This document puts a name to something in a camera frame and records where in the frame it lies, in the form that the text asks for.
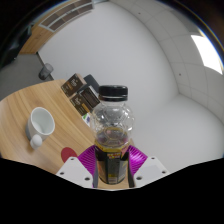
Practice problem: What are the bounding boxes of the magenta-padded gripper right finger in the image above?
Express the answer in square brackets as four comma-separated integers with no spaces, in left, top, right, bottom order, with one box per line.
[126,145,170,188]

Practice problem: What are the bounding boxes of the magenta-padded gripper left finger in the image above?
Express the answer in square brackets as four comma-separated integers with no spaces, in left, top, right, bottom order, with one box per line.
[55,146,98,188]

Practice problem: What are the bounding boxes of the clear black-capped drink bottle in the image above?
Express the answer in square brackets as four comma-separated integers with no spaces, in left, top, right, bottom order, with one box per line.
[89,85,136,186]

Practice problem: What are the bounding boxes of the flat round red coaster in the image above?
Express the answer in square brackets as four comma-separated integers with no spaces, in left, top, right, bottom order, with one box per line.
[60,146,78,164]

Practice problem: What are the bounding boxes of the white green pamphlet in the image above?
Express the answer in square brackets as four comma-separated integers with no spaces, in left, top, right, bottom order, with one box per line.
[81,112,93,128]

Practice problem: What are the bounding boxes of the white mug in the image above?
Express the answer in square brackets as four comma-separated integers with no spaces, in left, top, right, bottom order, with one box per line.
[25,106,56,150]

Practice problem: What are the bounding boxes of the large brown carton box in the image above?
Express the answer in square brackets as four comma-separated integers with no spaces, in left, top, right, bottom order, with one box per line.
[69,84,101,117]

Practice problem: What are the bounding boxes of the grey mesh waste bin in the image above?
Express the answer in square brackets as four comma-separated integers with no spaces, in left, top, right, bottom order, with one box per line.
[38,62,55,81]

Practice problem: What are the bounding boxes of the rectangular ceiling light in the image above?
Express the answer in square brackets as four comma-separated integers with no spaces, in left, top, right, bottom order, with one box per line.
[190,33,224,75]

